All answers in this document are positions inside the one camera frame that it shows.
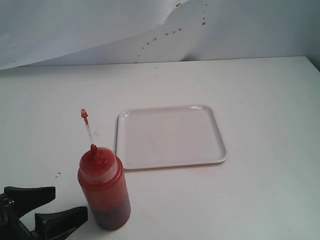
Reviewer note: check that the red ketchup squeeze bottle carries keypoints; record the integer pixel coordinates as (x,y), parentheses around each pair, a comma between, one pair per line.
(102,180)

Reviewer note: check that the white paper backdrop sheet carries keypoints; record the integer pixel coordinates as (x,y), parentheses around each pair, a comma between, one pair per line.
(91,32)

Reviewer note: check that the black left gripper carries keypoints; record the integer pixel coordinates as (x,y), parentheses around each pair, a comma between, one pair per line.
(16,202)

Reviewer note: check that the white rectangular plastic tray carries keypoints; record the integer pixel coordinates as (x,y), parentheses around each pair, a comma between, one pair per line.
(168,137)

